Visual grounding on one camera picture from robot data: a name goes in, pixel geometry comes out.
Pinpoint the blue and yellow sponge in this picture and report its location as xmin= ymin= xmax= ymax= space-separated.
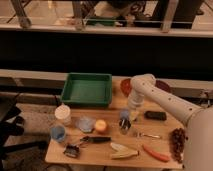
xmin=120 ymin=109 xmax=139 ymax=121

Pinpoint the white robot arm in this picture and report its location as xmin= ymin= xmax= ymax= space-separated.
xmin=128 ymin=74 xmax=213 ymax=171

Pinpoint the orange bowl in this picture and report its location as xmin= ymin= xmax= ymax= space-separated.
xmin=120 ymin=78 xmax=132 ymax=97

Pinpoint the purple bowl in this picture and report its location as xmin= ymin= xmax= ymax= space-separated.
xmin=156 ymin=80 xmax=171 ymax=93

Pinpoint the black rectangular block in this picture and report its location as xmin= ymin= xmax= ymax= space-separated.
xmin=144 ymin=111 xmax=167 ymax=121

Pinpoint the small metal cup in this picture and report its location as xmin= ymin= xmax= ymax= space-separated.
xmin=119 ymin=118 xmax=131 ymax=134

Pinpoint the orange round fruit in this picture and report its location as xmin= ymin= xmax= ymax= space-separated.
xmin=94 ymin=120 xmax=107 ymax=133

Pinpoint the green plastic tray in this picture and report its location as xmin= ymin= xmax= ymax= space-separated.
xmin=61 ymin=73 xmax=112 ymax=107

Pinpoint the dark grape bunch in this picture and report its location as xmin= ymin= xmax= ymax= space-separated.
xmin=170 ymin=128 xmax=185 ymax=163

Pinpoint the orange carrot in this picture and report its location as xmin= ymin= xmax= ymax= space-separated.
xmin=142 ymin=144 xmax=170 ymax=162

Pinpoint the white plastic jar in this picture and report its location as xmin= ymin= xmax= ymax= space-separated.
xmin=55 ymin=104 xmax=71 ymax=126

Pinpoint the black binder clip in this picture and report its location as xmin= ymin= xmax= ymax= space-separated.
xmin=64 ymin=145 xmax=80 ymax=158

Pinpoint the blue plastic cup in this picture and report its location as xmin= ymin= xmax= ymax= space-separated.
xmin=50 ymin=125 xmax=66 ymax=143

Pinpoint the green bin behind glass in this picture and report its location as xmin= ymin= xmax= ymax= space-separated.
xmin=86 ymin=16 xmax=115 ymax=26

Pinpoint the black office chair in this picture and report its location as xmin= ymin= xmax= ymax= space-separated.
xmin=0 ymin=97 xmax=47 ymax=171

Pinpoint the black handled tool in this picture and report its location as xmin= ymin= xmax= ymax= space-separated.
xmin=80 ymin=136 xmax=111 ymax=143

